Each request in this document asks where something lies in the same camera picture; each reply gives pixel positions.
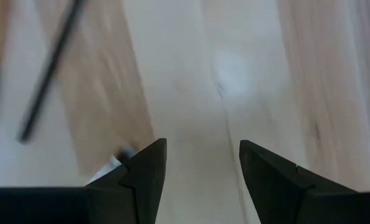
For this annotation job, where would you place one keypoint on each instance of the thin orange-bristle black paintbrush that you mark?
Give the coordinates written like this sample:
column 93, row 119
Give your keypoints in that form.
column 49, row 71

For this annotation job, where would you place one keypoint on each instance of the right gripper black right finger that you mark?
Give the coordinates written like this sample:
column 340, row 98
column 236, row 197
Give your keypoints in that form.
column 281, row 199

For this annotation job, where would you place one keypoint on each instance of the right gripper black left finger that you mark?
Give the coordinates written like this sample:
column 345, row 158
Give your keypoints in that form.
column 126, row 202

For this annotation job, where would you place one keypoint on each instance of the silver-ferrule black paintbrush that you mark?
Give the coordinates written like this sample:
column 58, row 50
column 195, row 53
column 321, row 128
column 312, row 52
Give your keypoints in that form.
column 110, row 166

